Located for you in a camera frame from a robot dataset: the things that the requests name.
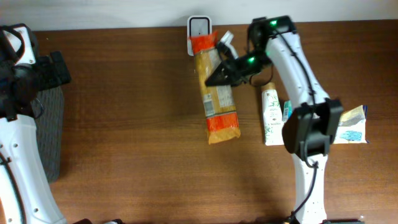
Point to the white barcode scanner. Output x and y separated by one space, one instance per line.
196 26

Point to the yellow white wipes bag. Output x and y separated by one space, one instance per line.
352 126

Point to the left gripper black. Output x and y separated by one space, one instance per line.
51 78

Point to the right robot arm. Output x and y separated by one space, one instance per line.
311 129

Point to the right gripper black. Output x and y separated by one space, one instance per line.
234 75

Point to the orange pasta package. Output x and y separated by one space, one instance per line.
220 111

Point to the white tube brown cap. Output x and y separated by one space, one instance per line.
272 116

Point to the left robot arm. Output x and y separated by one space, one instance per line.
25 192

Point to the grey mesh basket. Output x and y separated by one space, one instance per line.
49 130

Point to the green tissue pack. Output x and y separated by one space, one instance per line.
287 111

